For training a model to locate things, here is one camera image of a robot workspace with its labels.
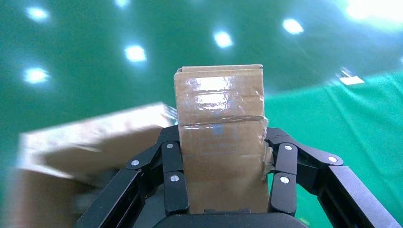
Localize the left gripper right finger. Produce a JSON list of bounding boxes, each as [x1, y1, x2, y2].
[[264, 127, 403, 228]]

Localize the green table cloth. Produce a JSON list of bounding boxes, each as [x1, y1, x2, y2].
[[263, 70, 403, 228]]

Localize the white paper piece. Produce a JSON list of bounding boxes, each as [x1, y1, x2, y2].
[[339, 76, 365, 86]]

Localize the small taped cardboard box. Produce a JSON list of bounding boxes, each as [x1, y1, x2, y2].
[[173, 64, 275, 215]]

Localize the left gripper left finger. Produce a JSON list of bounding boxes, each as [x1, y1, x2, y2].
[[75, 125, 190, 228]]

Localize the large open cardboard carton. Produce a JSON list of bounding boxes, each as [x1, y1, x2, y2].
[[0, 101, 179, 228]]

